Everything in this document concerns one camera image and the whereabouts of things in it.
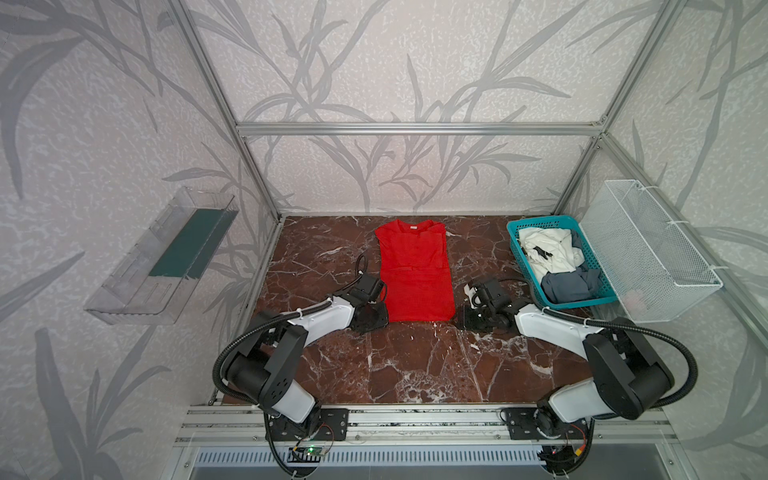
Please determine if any green circuit board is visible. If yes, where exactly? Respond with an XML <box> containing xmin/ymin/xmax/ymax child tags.
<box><xmin>288</xmin><ymin>445</ymin><xmax>331</xmax><ymax>463</ymax></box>

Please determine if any white t shirt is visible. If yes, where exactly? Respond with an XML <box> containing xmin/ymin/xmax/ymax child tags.
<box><xmin>518</xmin><ymin>227</ymin><xmax>585</xmax><ymax>281</ymax></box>

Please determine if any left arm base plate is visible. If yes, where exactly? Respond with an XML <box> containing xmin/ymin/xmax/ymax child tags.
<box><xmin>265</xmin><ymin>407</ymin><xmax>350</xmax><ymax>441</ymax></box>

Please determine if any aluminium frame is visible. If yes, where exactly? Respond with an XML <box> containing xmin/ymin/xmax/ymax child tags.
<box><xmin>164</xmin><ymin>0</ymin><xmax>768</xmax><ymax>448</ymax></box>

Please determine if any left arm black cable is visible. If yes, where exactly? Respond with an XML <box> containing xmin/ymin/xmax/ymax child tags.
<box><xmin>211</xmin><ymin>254</ymin><xmax>370</xmax><ymax>404</ymax></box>

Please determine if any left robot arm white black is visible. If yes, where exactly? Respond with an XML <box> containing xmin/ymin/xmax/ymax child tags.
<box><xmin>212</xmin><ymin>271</ymin><xmax>389</xmax><ymax>429</ymax></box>

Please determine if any grey t shirt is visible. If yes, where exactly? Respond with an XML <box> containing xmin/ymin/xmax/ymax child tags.
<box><xmin>540</xmin><ymin>235</ymin><xmax>602</xmax><ymax>304</ymax></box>

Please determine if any white wire mesh basket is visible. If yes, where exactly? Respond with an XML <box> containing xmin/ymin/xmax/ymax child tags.
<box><xmin>580</xmin><ymin>180</ymin><xmax>723</xmax><ymax>324</ymax></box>

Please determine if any teal plastic laundry basket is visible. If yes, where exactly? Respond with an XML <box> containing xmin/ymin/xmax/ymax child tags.
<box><xmin>507</xmin><ymin>216</ymin><xmax>617</xmax><ymax>310</ymax></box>

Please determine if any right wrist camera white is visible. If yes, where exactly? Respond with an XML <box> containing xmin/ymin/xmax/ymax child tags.
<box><xmin>464</xmin><ymin>284</ymin><xmax>484</xmax><ymax>310</ymax></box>

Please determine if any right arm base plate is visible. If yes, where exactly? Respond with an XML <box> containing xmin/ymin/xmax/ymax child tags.
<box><xmin>500</xmin><ymin>407</ymin><xmax>590</xmax><ymax>441</ymax></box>

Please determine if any clear acrylic wall shelf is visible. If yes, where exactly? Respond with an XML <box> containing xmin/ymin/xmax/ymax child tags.
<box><xmin>84</xmin><ymin>187</ymin><xmax>239</xmax><ymax>326</ymax></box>

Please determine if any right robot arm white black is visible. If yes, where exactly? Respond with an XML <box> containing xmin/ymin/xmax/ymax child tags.
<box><xmin>459</xmin><ymin>278</ymin><xmax>675</xmax><ymax>427</ymax></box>

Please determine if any red t shirt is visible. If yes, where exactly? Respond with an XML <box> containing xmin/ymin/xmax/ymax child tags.
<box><xmin>375</xmin><ymin>219</ymin><xmax>455</xmax><ymax>323</ymax></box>

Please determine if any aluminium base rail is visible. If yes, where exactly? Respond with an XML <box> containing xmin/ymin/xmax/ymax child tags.
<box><xmin>172</xmin><ymin>403</ymin><xmax>679</xmax><ymax>447</ymax></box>

